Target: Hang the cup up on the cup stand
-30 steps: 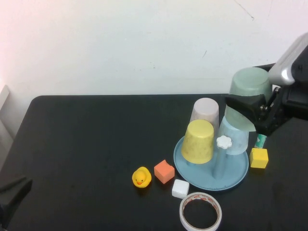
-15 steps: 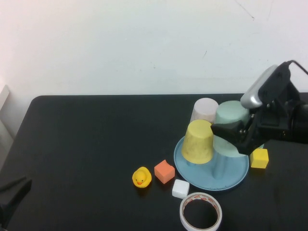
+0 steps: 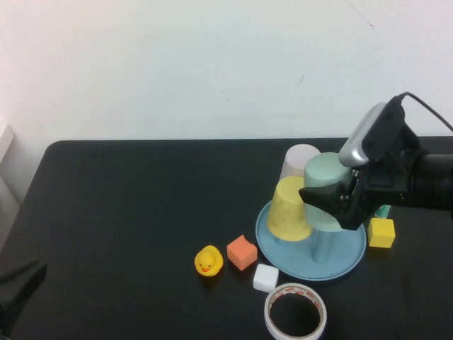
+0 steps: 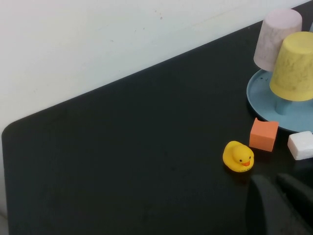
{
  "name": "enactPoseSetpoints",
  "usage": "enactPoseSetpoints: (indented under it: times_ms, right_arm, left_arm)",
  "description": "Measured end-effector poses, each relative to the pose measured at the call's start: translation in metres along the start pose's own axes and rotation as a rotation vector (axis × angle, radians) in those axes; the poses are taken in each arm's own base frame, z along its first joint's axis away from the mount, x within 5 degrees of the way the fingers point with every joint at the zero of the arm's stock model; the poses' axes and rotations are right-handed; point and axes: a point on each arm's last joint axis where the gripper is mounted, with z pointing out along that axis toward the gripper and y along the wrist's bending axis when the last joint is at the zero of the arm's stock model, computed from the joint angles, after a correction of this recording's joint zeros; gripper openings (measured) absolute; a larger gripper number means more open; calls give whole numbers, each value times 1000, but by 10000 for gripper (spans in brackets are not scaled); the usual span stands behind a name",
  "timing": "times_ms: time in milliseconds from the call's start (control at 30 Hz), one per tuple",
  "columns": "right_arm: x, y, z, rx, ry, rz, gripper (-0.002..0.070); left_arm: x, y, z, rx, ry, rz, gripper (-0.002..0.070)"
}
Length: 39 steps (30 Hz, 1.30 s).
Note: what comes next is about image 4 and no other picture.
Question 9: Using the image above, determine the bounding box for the yellow marbled cup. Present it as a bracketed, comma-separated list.
[269, 31, 313, 102]

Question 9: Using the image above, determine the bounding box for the white cube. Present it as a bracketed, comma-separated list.
[287, 131, 313, 161]

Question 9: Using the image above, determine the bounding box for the yellow rubber duck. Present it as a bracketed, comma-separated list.
[222, 140, 255, 173]

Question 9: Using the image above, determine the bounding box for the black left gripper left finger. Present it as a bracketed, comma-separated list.
[245, 174, 309, 235]

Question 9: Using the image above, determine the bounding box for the orange cube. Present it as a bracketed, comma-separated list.
[249, 117, 279, 153]

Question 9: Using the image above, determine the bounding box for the pink marbled cup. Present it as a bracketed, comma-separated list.
[253, 9, 303, 72]

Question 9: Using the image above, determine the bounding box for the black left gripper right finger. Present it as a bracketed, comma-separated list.
[277, 172, 313, 235]

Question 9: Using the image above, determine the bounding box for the blue cup stand tray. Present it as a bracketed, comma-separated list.
[246, 68, 313, 133]

